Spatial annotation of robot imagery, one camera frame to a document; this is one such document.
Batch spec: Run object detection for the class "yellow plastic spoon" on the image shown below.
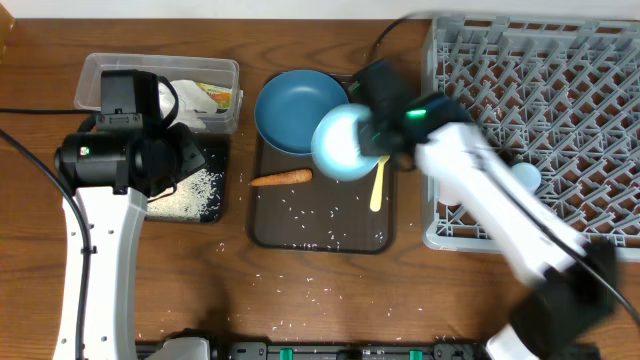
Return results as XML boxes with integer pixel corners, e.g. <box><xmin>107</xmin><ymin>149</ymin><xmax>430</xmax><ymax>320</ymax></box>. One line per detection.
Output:
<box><xmin>369</xmin><ymin>155</ymin><xmax>390</xmax><ymax>212</ymax></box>

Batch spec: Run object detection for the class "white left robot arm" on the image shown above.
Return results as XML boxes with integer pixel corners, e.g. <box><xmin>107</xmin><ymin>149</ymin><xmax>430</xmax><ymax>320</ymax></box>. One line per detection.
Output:
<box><xmin>54</xmin><ymin>124</ymin><xmax>206</xmax><ymax>359</ymax></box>

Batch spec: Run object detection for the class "grey dishwasher rack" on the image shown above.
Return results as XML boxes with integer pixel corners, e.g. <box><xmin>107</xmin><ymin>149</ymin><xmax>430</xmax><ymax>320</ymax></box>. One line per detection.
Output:
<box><xmin>422</xmin><ymin>15</ymin><xmax>639</xmax><ymax>262</ymax></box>

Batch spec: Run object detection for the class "orange carrot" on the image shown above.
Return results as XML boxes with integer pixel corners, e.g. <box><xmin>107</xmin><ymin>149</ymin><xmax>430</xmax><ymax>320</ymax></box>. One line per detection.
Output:
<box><xmin>249</xmin><ymin>169</ymin><xmax>313</xmax><ymax>187</ymax></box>

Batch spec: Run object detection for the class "dark brown serving tray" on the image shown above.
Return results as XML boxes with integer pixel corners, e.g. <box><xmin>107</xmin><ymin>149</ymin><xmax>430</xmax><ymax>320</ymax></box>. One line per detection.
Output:
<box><xmin>247</xmin><ymin>132</ymin><xmax>395</xmax><ymax>255</ymax></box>

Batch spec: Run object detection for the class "black waste tray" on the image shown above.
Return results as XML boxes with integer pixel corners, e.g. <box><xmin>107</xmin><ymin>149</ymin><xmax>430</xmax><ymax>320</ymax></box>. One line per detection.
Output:
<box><xmin>146</xmin><ymin>133</ymin><xmax>230</xmax><ymax>224</ymax></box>

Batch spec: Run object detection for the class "light blue cup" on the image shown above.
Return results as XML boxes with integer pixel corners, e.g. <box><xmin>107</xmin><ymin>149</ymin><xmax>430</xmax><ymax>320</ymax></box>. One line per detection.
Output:
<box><xmin>511</xmin><ymin>162</ymin><xmax>542</xmax><ymax>193</ymax></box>

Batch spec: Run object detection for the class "light blue rice bowl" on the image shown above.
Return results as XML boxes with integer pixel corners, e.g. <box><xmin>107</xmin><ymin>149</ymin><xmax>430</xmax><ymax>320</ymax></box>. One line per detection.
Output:
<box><xmin>311</xmin><ymin>103</ymin><xmax>380</xmax><ymax>182</ymax></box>

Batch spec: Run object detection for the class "pink plastic cup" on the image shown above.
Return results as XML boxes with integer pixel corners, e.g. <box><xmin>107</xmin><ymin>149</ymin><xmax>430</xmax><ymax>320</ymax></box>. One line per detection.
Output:
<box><xmin>438</xmin><ymin>176</ymin><xmax>464</xmax><ymax>206</ymax></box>

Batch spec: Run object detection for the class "clear plastic waste bin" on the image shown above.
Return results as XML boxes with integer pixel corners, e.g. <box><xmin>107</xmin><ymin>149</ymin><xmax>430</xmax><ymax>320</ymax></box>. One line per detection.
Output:
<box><xmin>74</xmin><ymin>53</ymin><xmax>243</xmax><ymax>134</ymax></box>

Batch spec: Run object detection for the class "colourful snack wrapper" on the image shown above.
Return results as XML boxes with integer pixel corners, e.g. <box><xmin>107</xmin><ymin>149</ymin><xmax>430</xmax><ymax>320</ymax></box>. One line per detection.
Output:
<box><xmin>196</xmin><ymin>82</ymin><xmax>232</xmax><ymax>113</ymax></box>

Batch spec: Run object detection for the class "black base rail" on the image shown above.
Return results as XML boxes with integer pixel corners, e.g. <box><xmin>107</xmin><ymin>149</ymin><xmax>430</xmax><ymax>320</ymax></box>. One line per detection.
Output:
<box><xmin>135</xmin><ymin>329</ymin><xmax>489</xmax><ymax>360</ymax></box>

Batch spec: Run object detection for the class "white paper napkin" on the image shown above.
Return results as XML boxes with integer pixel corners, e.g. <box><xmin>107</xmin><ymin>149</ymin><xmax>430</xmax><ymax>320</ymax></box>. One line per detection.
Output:
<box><xmin>170</xmin><ymin>80</ymin><xmax>218</xmax><ymax>130</ymax></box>

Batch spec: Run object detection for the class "dark blue bowl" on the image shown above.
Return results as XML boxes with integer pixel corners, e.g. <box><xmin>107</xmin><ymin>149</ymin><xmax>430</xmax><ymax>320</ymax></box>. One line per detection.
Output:
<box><xmin>254</xmin><ymin>69</ymin><xmax>349</xmax><ymax>156</ymax></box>

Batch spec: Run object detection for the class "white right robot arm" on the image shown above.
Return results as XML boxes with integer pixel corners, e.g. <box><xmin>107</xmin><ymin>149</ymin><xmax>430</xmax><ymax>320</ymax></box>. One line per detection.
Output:
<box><xmin>359</xmin><ymin>91</ymin><xmax>619</xmax><ymax>359</ymax></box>

